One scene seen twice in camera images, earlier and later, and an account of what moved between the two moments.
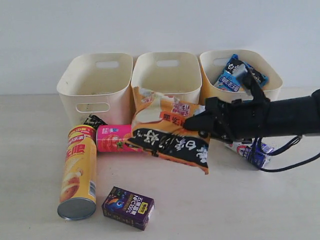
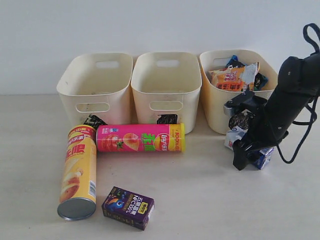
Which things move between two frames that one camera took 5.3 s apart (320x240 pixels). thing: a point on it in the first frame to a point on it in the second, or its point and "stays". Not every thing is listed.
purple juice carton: x=129 y=208 stays
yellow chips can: x=78 y=194 stays
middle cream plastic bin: x=177 y=74 stays
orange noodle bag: x=158 y=128 to x=238 y=79
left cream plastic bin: x=99 y=84 stays
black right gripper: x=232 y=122 to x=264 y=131
